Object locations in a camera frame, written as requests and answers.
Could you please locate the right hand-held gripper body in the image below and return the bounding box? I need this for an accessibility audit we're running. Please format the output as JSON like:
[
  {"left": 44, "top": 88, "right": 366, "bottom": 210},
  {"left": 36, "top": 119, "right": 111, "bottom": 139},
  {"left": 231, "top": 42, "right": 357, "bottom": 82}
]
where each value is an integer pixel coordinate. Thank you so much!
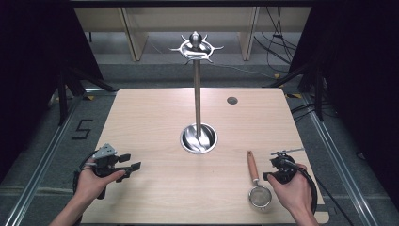
[{"left": 269, "top": 147, "right": 306, "bottom": 186}]

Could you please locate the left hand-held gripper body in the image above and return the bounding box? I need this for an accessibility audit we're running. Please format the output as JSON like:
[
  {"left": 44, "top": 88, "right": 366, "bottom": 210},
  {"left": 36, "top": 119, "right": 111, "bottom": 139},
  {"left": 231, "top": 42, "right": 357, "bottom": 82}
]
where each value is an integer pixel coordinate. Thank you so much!
[{"left": 92, "top": 143, "right": 127, "bottom": 201}]

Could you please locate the wooden handle mesh strainer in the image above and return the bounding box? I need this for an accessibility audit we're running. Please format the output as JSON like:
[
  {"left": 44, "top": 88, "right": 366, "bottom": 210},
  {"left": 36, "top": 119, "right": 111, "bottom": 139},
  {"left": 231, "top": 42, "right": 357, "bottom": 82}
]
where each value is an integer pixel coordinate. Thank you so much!
[{"left": 246, "top": 150, "right": 274, "bottom": 212}]

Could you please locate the person's right hand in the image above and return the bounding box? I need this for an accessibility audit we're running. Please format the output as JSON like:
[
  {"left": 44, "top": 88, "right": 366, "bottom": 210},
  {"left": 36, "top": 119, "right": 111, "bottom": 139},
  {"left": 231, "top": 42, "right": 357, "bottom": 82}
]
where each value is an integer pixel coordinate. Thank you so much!
[{"left": 266, "top": 163, "right": 315, "bottom": 218}]

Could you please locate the person's left hand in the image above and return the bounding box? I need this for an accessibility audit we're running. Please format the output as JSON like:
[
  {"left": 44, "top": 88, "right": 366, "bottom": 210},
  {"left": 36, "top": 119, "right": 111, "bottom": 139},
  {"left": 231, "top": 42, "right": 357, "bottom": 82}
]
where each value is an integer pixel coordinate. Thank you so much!
[{"left": 74, "top": 157, "right": 127, "bottom": 205}]

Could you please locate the black tripod stand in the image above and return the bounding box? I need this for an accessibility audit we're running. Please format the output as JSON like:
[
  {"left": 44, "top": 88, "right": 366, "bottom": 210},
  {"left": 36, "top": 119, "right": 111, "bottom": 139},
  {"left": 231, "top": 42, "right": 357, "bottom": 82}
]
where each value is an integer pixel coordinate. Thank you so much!
[
  {"left": 56, "top": 65, "right": 118, "bottom": 127},
  {"left": 263, "top": 56, "right": 326, "bottom": 122}
]

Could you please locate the steel utensil rack stand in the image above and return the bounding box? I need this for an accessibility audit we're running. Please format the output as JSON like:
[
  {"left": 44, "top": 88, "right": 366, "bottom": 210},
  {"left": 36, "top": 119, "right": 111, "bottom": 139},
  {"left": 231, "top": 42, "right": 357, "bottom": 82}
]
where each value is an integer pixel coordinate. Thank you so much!
[{"left": 168, "top": 30, "right": 225, "bottom": 155}]

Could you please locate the black curtain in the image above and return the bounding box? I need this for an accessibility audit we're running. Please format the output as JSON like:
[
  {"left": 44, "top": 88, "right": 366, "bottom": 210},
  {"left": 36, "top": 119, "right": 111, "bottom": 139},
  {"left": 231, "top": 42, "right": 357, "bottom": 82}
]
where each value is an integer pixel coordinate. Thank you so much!
[
  {"left": 287, "top": 0, "right": 399, "bottom": 210},
  {"left": 0, "top": 0, "right": 105, "bottom": 185}
]

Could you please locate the light wooden shelf unit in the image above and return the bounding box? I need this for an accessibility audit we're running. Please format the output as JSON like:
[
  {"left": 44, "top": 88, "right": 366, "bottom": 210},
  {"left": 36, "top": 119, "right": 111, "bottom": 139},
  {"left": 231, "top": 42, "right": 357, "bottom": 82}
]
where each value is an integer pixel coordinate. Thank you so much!
[{"left": 73, "top": 7, "right": 312, "bottom": 62}]

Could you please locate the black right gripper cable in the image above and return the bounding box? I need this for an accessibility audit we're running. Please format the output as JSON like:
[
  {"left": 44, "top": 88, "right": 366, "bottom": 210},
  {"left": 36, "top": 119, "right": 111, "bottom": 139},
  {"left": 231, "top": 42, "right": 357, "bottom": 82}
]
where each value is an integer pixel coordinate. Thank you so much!
[{"left": 281, "top": 157, "right": 319, "bottom": 215}]

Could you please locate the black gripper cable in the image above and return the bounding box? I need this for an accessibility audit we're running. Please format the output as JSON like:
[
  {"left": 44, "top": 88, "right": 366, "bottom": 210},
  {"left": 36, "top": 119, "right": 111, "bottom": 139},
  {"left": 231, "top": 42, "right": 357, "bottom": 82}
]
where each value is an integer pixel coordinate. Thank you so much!
[
  {"left": 72, "top": 150, "right": 99, "bottom": 196},
  {"left": 281, "top": 157, "right": 319, "bottom": 215}
]

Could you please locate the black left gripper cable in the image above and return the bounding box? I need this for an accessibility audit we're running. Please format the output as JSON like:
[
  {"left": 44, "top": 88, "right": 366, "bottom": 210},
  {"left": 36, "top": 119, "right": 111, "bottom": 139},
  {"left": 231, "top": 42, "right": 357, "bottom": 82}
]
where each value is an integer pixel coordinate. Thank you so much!
[{"left": 72, "top": 150, "right": 99, "bottom": 196}]

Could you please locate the thin black floor cable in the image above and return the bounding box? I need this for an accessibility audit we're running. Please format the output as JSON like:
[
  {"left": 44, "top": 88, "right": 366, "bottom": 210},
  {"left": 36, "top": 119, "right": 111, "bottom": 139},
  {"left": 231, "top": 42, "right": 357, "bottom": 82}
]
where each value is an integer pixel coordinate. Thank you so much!
[{"left": 314, "top": 176, "right": 346, "bottom": 226}]

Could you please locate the metal floor rail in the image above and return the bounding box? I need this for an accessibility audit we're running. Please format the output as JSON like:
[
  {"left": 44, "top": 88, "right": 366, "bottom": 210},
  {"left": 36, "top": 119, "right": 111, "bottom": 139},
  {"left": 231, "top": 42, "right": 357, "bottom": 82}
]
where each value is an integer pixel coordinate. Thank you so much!
[
  {"left": 2, "top": 93, "right": 87, "bottom": 226},
  {"left": 300, "top": 93, "right": 378, "bottom": 226}
]

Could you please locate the white floor cable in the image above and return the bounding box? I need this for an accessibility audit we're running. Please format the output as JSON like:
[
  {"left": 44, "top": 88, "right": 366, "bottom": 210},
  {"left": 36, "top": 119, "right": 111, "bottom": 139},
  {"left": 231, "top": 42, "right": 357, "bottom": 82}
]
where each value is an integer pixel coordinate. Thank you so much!
[{"left": 215, "top": 63, "right": 278, "bottom": 80}]

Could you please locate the bundle of black floor cables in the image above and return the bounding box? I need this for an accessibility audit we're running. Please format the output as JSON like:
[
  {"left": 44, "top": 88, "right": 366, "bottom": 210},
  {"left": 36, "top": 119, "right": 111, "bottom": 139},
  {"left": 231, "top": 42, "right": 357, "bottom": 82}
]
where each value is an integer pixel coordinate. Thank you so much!
[{"left": 253, "top": 7, "right": 299, "bottom": 66}]

